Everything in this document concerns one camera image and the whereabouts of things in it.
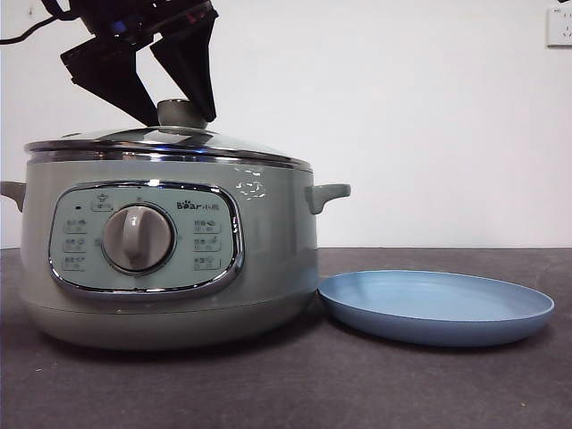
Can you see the blue round plate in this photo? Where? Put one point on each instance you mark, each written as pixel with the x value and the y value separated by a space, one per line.
pixel 429 304

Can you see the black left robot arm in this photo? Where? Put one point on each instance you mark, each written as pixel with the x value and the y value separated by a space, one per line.
pixel 143 13

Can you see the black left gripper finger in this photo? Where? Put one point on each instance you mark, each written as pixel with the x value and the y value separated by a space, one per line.
pixel 192 58
pixel 120 85

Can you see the white wall socket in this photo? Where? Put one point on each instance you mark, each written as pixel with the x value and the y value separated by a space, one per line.
pixel 561 29

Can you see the glass lid with green knob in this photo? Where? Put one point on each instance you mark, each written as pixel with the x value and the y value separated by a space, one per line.
pixel 176 114

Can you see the pale green electric steamer pot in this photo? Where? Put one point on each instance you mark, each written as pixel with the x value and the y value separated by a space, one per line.
pixel 268 250

